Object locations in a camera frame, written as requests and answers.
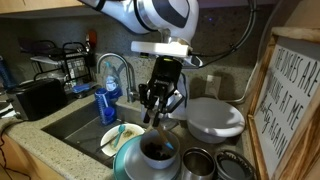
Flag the stainless steel tumbler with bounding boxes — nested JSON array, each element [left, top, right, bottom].
[[181, 147, 215, 180]]

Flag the stainless steel sink basin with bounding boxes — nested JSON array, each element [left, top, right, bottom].
[[43, 103, 146, 168]]

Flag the large white mixing bowl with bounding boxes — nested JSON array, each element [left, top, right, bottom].
[[186, 97, 245, 144]]

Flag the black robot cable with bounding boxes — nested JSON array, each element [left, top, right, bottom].
[[189, 0, 258, 59]]

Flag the blue dish soap bottle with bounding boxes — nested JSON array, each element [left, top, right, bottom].
[[104, 61, 123, 100]]

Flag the white wall outlet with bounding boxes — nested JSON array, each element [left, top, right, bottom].
[[205, 75, 221, 97]]

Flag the small white ceramic bowl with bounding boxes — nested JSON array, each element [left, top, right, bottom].
[[139, 130, 180, 169]]

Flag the wooden upper cabinet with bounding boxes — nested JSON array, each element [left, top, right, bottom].
[[0, 0, 98, 19]]

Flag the wooden handled blue spatula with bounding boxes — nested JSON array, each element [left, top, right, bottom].
[[145, 116, 174, 151]]

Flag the red handled utensil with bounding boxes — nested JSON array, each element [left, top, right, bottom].
[[85, 30, 97, 52]]

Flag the dirty white plate in sink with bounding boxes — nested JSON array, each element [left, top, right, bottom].
[[100, 123, 145, 156]]

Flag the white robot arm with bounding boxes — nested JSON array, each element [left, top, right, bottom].
[[79, 0, 199, 127]]

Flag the white dish towel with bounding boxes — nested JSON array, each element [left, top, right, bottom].
[[169, 73, 189, 120]]

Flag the wooden lower cabinet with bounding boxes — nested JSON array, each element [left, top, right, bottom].
[[0, 135, 65, 180]]

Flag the black wire dish rack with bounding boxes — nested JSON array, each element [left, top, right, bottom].
[[18, 38, 94, 99]]

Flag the white water filter pitcher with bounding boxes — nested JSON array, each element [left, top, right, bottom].
[[141, 99, 181, 132]]

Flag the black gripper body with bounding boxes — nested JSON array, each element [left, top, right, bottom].
[[138, 56, 184, 113]]

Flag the black round tumbler lid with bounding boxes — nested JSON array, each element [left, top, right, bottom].
[[214, 150, 256, 180]]

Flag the blue sponge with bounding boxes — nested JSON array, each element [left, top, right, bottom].
[[72, 83, 90, 93]]

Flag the black toaster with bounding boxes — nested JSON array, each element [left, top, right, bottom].
[[7, 78, 67, 121]]

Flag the wooden cabinet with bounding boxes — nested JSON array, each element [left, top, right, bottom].
[[0, 135, 65, 180], [0, 0, 98, 19]]

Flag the white power cable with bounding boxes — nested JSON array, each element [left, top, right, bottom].
[[213, 63, 260, 105]]

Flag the dark metal kitchen faucet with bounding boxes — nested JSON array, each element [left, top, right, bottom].
[[96, 53, 140, 103]]

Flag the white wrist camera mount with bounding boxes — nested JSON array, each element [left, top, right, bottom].
[[131, 41, 203, 68]]

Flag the wood framed dishes sign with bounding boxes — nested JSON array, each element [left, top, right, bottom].
[[247, 27, 320, 180]]

